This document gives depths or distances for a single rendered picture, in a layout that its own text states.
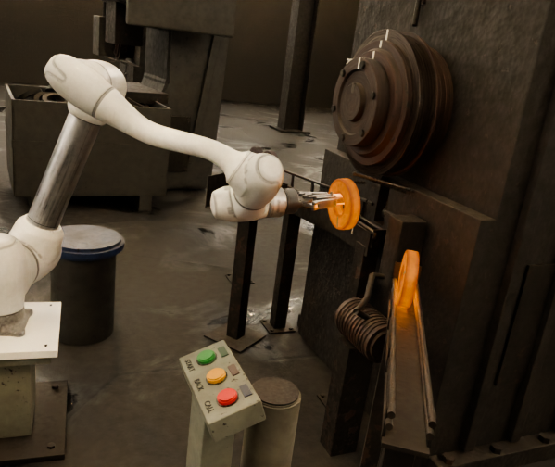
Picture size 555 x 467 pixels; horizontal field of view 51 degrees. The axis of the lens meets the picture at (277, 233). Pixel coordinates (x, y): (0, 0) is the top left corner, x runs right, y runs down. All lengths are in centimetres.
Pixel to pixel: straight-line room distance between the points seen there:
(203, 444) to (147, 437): 80
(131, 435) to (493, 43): 164
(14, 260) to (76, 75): 56
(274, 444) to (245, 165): 67
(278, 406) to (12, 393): 93
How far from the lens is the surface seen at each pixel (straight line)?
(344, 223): 174
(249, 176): 144
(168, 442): 203
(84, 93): 166
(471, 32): 189
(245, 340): 260
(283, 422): 135
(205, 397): 120
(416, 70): 181
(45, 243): 196
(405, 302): 156
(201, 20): 443
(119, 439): 204
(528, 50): 171
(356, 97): 190
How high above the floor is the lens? 127
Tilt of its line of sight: 18 degrees down
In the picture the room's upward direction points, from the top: 7 degrees clockwise
